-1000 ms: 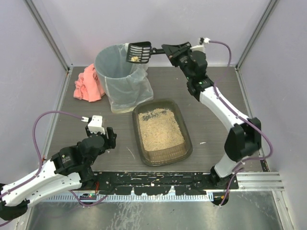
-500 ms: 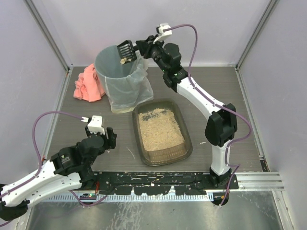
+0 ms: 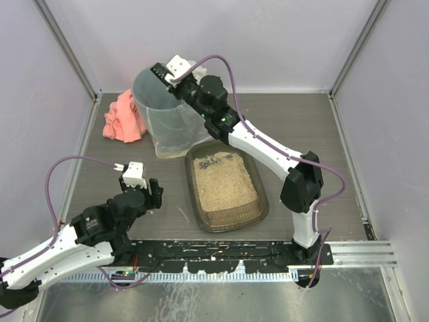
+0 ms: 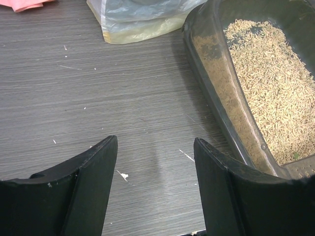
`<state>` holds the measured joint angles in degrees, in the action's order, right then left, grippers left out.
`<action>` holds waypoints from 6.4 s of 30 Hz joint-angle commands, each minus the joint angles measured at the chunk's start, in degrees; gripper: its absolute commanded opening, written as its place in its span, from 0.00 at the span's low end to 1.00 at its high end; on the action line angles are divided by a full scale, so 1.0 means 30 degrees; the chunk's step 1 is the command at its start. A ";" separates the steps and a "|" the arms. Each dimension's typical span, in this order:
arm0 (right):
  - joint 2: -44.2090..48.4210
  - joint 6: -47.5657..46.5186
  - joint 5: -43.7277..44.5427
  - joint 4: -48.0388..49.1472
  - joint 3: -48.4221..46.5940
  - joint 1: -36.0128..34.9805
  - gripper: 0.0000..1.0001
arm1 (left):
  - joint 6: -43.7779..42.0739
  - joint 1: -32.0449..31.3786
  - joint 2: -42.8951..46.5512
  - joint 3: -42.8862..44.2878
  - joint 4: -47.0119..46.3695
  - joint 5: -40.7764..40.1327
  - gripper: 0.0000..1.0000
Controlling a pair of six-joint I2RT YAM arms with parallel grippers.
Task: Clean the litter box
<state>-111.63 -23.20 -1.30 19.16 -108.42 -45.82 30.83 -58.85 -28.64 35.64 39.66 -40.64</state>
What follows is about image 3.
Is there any dark translucent litter box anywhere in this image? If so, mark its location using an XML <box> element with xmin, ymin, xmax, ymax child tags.
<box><xmin>184</xmin><ymin>141</ymin><xmax>269</xmax><ymax>233</ymax></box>

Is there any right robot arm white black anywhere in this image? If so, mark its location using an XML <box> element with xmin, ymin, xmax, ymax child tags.
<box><xmin>150</xmin><ymin>63</ymin><xmax>324</xmax><ymax>262</ymax></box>

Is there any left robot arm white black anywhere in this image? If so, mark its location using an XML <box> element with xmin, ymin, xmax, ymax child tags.
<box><xmin>1</xmin><ymin>178</ymin><xmax>164</xmax><ymax>310</ymax></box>

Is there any beige cat litter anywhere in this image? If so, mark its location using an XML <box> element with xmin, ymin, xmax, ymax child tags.
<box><xmin>193</xmin><ymin>152</ymin><xmax>257</xmax><ymax>212</ymax></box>

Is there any bin with translucent bag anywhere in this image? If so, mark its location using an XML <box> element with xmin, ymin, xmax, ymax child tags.
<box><xmin>131</xmin><ymin>68</ymin><xmax>212</xmax><ymax>159</ymax></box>

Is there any pink cloth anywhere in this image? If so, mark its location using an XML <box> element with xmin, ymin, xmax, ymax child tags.
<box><xmin>103</xmin><ymin>89</ymin><xmax>147</xmax><ymax>144</ymax></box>

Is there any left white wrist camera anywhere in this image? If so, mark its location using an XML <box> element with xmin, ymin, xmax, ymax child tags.
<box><xmin>113</xmin><ymin>162</ymin><xmax>147</xmax><ymax>189</ymax></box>

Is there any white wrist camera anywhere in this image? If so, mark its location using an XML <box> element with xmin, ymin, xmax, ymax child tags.
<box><xmin>113</xmin><ymin>162</ymin><xmax>147</xmax><ymax>189</ymax></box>
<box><xmin>164</xmin><ymin>55</ymin><xmax>192</xmax><ymax>85</ymax></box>

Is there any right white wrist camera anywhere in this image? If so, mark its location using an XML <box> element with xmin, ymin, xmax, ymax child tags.
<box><xmin>164</xmin><ymin>55</ymin><xmax>192</xmax><ymax>85</ymax></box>

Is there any black taped base rail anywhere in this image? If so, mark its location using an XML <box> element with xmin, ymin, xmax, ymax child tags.
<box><xmin>95</xmin><ymin>238</ymin><xmax>336</xmax><ymax>274</ymax></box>

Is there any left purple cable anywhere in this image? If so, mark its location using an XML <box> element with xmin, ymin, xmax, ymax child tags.
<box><xmin>0</xmin><ymin>156</ymin><xmax>150</xmax><ymax>291</ymax></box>

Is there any purple cable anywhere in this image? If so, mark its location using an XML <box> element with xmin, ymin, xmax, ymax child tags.
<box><xmin>0</xmin><ymin>156</ymin><xmax>150</xmax><ymax>291</ymax></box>
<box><xmin>170</xmin><ymin>55</ymin><xmax>346</xmax><ymax>289</ymax></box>

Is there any grey slotted cable duct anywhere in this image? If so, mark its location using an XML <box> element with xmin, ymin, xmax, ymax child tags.
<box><xmin>63</xmin><ymin>268</ymin><xmax>298</xmax><ymax>283</ymax></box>

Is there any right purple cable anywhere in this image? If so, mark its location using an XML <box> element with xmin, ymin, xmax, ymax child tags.
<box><xmin>170</xmin><ymin>55</ymin><xmax>346</xmax><ymax>289</ymax></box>

